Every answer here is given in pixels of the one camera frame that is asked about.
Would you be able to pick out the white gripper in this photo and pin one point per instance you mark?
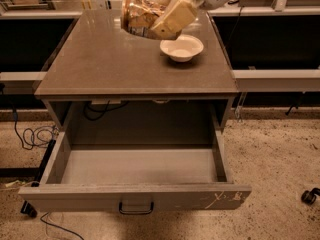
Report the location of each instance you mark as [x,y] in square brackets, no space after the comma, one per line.
[181,14]

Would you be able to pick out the open grey top drawer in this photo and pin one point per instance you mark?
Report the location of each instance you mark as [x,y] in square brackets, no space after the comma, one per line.
[99,177]

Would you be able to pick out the white paper bowl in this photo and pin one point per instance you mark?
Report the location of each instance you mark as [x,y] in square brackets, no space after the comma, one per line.
[183,49]

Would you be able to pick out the grey cabinet with countertop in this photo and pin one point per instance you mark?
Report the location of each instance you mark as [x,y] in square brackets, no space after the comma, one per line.
[106,87]

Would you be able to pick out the black caster wheel right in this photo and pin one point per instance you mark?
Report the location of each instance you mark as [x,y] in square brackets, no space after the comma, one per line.
[309,197]

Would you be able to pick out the black cabinet caster wheel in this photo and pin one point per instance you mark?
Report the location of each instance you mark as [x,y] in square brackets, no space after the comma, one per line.
[29,210]

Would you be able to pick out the black drawer handle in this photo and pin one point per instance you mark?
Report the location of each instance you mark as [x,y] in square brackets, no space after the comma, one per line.
[139,209]

